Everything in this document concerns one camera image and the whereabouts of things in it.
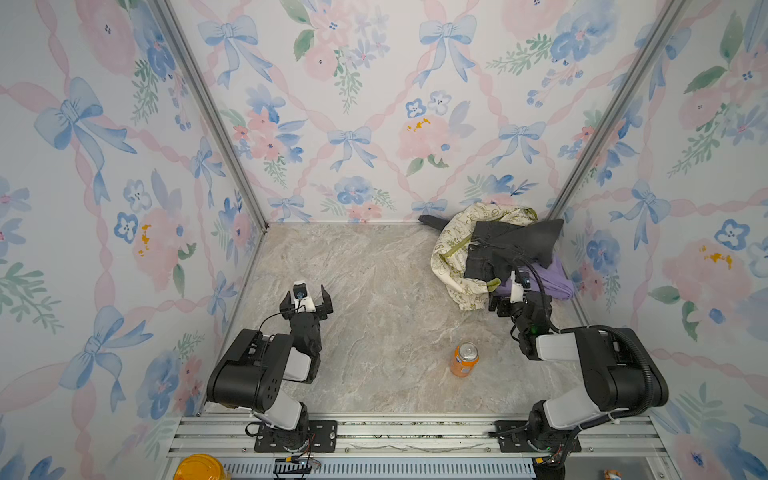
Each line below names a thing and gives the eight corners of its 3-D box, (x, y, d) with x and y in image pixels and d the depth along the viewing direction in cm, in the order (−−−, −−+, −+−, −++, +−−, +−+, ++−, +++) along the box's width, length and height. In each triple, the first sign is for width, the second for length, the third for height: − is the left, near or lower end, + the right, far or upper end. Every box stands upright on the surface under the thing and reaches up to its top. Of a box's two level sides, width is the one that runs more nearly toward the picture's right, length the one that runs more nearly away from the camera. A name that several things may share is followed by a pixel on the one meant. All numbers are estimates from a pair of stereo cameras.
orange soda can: (451, 378, 85) (459, 363, 76) (449, 357, 89) (456, 341, 80) (470, 378, 85) (480, 363, 76) (467, 357, 89) (476, 341, 80)
